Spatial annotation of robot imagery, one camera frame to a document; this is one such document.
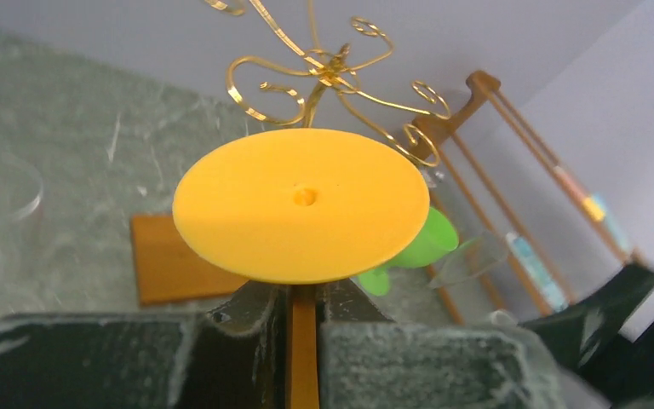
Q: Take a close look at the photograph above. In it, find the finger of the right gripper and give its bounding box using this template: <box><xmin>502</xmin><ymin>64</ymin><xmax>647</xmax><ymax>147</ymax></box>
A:
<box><xmin>521</xmin><ymin>262</ymin><xmax>654</xmax><ymax>370</ymax></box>
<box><xmin>581</xmin><ymin>321</ymin><xmax>654</xmax><ymax>404</ymax></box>

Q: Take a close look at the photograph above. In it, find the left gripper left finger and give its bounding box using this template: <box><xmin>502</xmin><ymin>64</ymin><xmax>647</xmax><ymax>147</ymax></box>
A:
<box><xmin>0</xmin><ymin>282</ymin><xmax>287</xmax><ymax>408</ymax></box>

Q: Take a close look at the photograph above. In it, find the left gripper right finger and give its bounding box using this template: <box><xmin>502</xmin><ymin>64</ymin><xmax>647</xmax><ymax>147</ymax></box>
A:
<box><xmin>318</xmin><ymin>279</ymin><xmax>565</xmax><ymax>408</ymax></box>

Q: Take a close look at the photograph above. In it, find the green plastic wine glass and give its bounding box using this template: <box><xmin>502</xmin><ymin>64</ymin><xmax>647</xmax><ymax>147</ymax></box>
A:
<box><xmin>357</xmin><ymin>207</ymin><xmax>460</xmax><ymax>297</ymax></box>

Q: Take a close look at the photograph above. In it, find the orange plastic wine glass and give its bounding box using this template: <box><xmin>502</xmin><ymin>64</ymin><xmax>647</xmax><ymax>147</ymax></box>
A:
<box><xmin>172</xmin><ymin>129</ymin><xmax>429</xmax><ymax>408</ymax></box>

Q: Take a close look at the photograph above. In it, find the orange wooden shelf rack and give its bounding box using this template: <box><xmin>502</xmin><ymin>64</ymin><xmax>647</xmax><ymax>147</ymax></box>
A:
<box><xmin>411</xmin><ymin>70</ymin><xmax>646</xmax><ymax>316</ymax></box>

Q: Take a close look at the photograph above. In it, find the light blue highlighter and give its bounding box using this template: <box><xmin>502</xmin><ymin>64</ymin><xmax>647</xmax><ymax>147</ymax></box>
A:
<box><xmin>584</xmin><ymin>194</ymin><xmax>632</xmax><ymax>253</ymax></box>

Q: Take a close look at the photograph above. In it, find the gold wire glass rack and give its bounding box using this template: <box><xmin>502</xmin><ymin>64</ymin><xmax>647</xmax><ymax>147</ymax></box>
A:
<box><xmin>129</xmin><ymin>0</ymin><xmax>452</xmax><ymax>308</ymax></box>

